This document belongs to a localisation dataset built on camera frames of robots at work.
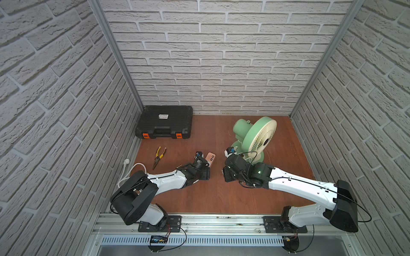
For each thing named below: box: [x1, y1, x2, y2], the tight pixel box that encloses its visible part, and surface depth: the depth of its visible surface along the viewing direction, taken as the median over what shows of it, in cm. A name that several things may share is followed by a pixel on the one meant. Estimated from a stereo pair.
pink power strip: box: [205, 152, 217, 167], surface depth 96 cm
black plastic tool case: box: [135, 105, 194, 139], surface depth 109 cm
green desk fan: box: [230, 116, 278, 165], surface depth 75 cm
